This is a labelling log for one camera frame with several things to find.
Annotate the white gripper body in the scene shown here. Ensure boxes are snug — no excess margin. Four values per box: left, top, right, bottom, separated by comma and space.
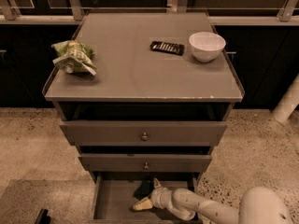
150, 187, 173, 209

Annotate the green yellow sponge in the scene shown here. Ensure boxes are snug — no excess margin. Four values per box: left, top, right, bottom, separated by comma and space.
134, 180, 153, 200

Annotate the grey bottom drawer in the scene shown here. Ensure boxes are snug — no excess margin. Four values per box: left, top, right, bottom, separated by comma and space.
90, 173, 203, 224

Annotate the grey drawer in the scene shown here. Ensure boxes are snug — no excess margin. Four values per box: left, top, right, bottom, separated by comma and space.
60, 120, 226, 147
78, 154, 212, 173
90, 173, 203, 224

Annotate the grey middle drawer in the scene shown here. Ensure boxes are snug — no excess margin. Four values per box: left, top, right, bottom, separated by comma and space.
78, 154, 212, 173

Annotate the grey drawer cabinet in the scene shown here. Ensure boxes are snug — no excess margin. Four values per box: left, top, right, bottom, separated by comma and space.
41, 12, 245, 224

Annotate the grey top drawer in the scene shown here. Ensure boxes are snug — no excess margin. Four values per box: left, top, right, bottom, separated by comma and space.
60, 120, 226, 147

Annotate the black object at floor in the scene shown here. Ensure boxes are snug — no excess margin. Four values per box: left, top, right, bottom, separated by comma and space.
35, 209, 50, 224

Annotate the black snack bar packet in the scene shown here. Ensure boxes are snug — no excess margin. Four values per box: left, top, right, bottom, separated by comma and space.
149, 41, 184, 56

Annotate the white bowl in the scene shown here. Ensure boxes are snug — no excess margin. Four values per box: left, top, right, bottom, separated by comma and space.
189, 32, 226, 63

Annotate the white pillar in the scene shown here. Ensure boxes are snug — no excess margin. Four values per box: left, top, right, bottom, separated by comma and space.
273, 74, 299, 122

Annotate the green chip bag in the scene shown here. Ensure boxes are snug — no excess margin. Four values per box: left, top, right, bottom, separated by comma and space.
51, 40, 97, 76

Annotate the metal window railing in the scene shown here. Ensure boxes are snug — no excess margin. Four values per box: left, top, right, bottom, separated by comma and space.
0, 0, 299, 25

